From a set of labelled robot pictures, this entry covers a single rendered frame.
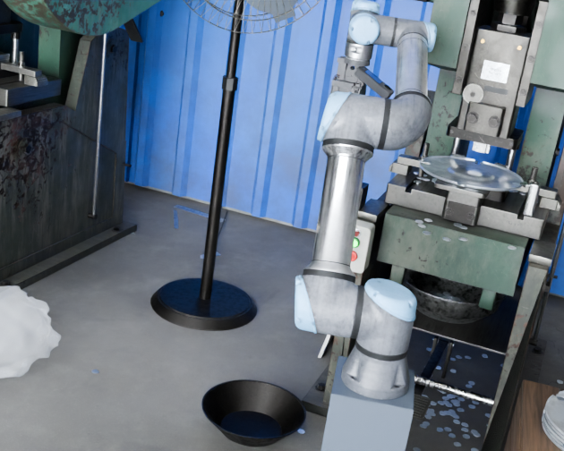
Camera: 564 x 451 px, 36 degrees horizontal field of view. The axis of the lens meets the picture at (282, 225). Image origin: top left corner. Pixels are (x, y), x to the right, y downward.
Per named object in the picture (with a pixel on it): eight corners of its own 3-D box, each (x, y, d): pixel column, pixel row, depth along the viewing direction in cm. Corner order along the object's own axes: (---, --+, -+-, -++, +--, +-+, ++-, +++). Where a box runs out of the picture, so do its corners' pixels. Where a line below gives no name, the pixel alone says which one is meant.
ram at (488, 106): (506, 141, 240) (531, 33, 230) (452, 130, 244) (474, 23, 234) (514, 131, 255) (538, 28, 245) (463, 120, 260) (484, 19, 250)
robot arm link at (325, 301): (358, 339, 184) (393, 90, 192) (287, 328, 184) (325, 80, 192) (354, 340, 196) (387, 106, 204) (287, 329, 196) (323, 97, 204)
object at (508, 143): (513, 159, 246) (517, 140, 244) (443, 143, 252) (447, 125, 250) (519, 148, 260) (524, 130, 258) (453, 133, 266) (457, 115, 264)
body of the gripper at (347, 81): (337, 96, 247) (344, 54, 243) (366, 102, 245) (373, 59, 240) (329, 100, 240) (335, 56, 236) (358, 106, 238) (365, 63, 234)
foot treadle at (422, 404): (419, 434, 241) (423, 418, 239) (384, 423, 244) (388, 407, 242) (457, 348, 293) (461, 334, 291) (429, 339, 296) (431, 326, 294)
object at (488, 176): (516, 199, 229) (517, 196, 229) (408, 174, 238) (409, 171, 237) (528, 174, 255) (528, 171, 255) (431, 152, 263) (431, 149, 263)
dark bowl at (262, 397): (280, 472, 235) (284, 450, 232) (180, 437, 243) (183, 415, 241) (317, 419, 261) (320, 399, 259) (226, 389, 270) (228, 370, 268)
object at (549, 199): (559, 211, 250) (568, 177, 246) (499, 197, 255) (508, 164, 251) (560, 206, 255) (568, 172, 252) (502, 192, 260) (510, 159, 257)
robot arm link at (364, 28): (396, 19, 219) (394, 13, 229) (351, 12, 219) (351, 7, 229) (390, 50, 221) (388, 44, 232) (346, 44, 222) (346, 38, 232)
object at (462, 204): (475, 241, 233) (486, 193, 228) (424, 228, 237) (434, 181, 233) (490, 216, 255) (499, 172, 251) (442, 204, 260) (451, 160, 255)
